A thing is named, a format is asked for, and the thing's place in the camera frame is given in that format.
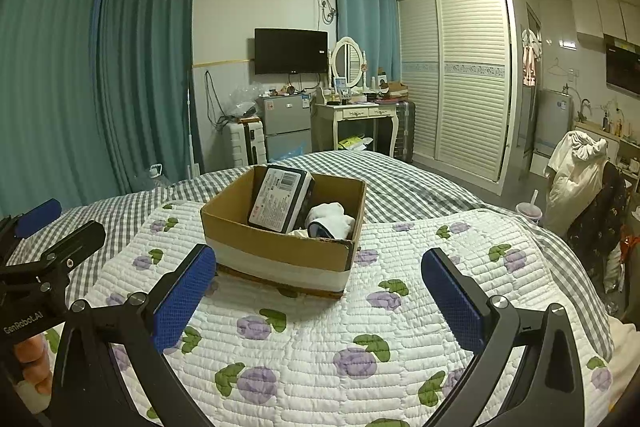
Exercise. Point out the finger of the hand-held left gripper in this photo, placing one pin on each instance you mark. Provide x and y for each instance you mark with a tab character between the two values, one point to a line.
40	217
80	242

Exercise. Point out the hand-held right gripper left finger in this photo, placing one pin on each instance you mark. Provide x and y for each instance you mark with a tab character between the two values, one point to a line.
185	297

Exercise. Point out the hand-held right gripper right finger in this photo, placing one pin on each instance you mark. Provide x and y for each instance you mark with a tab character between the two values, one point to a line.
452	302

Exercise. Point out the brown cardboard box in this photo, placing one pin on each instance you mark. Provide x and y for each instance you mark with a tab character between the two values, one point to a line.
260	232

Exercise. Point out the cream cloth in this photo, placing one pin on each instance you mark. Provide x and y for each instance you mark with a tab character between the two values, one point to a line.
298	233

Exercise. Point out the large white tissue pack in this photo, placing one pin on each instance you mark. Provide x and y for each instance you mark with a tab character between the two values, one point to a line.
280	199

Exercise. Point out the white sock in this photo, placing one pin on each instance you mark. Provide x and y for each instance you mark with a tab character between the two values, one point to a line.
335	219

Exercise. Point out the person's left hand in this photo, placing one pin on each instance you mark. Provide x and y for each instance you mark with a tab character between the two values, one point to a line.
35	362

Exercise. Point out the clear plastic bag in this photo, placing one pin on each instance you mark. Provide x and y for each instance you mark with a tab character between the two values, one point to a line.
152	179
242	102

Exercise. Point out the plastic cup with straw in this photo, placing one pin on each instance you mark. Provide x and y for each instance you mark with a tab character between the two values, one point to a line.
529	212

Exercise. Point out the white floral quilt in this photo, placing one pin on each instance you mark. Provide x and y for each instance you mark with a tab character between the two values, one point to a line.
310	347

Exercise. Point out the teal curtain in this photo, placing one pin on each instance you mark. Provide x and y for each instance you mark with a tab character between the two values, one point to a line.
145	67
45	82

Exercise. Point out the white suitcase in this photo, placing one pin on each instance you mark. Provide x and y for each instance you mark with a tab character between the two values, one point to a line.
242	142

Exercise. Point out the dark chair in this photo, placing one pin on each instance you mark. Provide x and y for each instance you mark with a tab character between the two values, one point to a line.
602	217

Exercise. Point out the white jacket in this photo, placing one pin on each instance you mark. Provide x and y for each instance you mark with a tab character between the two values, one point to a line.
575	177

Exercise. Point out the dark suitcase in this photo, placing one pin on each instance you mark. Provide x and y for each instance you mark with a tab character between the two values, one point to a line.
404	132

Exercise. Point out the yellow bag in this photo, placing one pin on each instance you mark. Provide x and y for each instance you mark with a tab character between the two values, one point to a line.
355	142

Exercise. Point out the small silver fridge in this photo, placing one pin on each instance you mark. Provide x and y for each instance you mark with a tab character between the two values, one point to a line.
285	122

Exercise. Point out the grey washing machine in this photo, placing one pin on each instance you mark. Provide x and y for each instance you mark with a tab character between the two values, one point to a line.
552	127

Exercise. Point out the white dressing table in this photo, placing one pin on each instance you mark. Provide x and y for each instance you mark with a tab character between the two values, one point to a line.
355	112

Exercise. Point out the white slatted wardrobe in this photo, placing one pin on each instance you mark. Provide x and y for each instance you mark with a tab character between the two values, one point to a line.
465	82

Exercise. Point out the pink hanging clothes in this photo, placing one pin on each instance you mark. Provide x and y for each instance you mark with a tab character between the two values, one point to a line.
530	62

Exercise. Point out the white oval mirror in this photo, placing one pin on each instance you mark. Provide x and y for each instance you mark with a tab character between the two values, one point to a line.
347	62

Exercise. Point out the black range hood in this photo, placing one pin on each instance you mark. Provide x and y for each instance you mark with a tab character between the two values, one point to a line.
625	67

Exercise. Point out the light blue curtain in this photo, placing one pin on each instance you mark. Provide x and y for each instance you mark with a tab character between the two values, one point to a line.
367	17

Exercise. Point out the small blue photo frame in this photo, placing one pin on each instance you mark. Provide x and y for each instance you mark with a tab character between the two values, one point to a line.
340	85

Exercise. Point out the black wall television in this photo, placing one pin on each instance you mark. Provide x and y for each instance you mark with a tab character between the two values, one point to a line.
290	52

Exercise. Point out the white kitchen wall cabinets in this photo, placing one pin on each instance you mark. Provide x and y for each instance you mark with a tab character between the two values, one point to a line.
600	14

